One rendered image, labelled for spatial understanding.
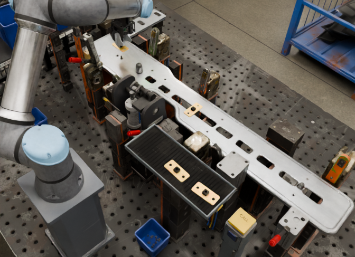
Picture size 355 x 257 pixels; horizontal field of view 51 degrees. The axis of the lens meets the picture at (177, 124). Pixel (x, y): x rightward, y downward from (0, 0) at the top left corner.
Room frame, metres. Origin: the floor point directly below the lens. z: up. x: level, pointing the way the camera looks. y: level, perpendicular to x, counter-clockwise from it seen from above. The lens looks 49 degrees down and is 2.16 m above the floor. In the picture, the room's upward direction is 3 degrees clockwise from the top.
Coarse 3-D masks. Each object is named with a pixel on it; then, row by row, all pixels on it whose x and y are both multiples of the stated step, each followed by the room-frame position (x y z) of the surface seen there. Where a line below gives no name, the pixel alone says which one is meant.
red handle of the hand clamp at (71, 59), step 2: (70, 58) 1.21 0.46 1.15; (72, 58) 1.21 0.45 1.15; (74, 58) 1.22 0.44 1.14; (76, 58) 1.22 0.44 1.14; (78, 58) 1.23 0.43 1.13; (80, 58) 1.24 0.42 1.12; (70, 60) 1.20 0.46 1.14; (72, 60) 1.20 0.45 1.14; (74, 60) 1.21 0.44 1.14; (76, 60) 1.21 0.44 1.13; (78, 60) 1.22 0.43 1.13; (80, 60) 1.23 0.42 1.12; (82, 60) 1.24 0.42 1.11; (84, 60) 1.24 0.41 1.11; (86, 60) 1.25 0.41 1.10; (88, 60) 1.26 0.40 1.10; (90, 60) 1.27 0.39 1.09; (92, 60) 1.28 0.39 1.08; (94, 60) 1.28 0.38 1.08; (70, 62) 1.20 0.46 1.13; (72, 62) 1.20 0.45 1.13; (74, 62) 1.21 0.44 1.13; (76, 62) 1.21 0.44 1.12; (78, 62) 1.22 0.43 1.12; (80, 62) 1.23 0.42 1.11; (82, 62) 1.24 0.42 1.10; (84, 62) 1.24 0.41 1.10; (86, 62) 1.25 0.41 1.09; (88, 62) 1.26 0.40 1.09; (90, 62) 1.26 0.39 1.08; (92, 62) 1.27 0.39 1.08; (94, 62) 1.28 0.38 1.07
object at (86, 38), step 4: (92, 32) 1.30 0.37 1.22; (84, 36) 1.27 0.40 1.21; (88, 36) 1.27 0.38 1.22; (84, 40) 1.26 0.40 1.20; (88, 40) 1.26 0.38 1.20; (92, 40) 1.27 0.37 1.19; (88, 44) 1.27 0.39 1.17; (92, 44) 1.27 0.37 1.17; (88, 48) 1.28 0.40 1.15; (92, 48) 1.27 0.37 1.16; (92, 52) 1.27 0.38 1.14; (96, 52) 1.28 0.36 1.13; (92, 56) 1.28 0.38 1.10; (96, 56) 1.28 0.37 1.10; (96, 60) 1.28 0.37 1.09
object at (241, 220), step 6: (240, 210) 0.54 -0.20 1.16; (234, 216) 0.52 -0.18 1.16; (240, 216) 0.52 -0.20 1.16; (246, 216) 0.52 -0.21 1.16; (228, 222) 0.50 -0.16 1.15; (234, 222) 0.50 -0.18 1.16; (240, 222) 0.50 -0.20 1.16; (246, 222) 0.50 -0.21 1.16; (252, 222) 0.50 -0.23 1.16; (240, 228) 0.48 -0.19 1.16; (246, 228) 0.48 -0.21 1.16
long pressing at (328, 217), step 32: (128, 64) 1.36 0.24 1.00; (160, 64) 1.37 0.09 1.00; (192, 96) 1.17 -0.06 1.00; (192, 128) 0.98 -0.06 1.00; (224, 128) 0.99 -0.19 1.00; (256, 160) 0.84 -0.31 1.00; (288, 160) 0.84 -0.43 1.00; (288, 192) 0.71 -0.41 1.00; (320, 192) 0.71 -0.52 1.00; (320, 224) 0.58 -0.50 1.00
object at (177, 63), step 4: (176, 60) 1.42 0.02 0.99; (180, 60) 1.42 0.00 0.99; (168, 64) 1.38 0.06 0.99; (172, 64) 1.38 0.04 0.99; (176, 64) 1.39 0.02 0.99; (180, 64) 1.39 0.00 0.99; (172, 68) 1.36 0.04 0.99; (176, 68) 1.37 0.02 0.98; (180, 68) 1.38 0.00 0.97; (172, 72) 1.36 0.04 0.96; (176, 72) 1.37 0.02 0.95; (180, 72) 1.38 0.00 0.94; (176, 76) 1.37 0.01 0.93; (180, 76) 1.39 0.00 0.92; (180, 80) 1.39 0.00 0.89; (176, 96) 1.38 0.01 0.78; (176, 100) 1.37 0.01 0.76; (180, 100) 1.40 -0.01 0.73
